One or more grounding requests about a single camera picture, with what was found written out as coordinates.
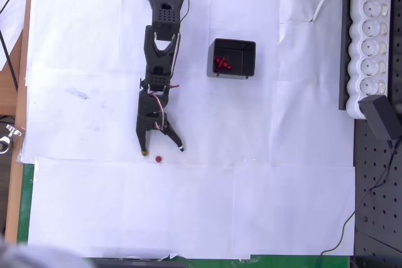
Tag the white sheet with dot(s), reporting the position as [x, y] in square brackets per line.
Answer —
[11, 13]

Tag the dark flat device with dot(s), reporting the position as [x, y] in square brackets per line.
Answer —
[138, 263]

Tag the white paper table cover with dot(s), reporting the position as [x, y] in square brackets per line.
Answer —
[220, 155]

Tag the blurred grey object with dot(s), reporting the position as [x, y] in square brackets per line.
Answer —
[28, 255]

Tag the white power strip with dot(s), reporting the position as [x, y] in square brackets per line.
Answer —
[370, 45]

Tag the black square bin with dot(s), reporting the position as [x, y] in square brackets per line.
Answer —
[248, 61]

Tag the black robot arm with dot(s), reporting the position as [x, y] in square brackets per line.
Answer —
[161, 13]

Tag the black power adapter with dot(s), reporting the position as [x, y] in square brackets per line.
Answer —
[380, 115]

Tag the green cutting mat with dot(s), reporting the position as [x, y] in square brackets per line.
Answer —
[25, 202]

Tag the silver wing nut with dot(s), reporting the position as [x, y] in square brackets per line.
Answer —
[14, 130]

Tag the black pegboard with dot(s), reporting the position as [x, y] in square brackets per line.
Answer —
[380, 202]

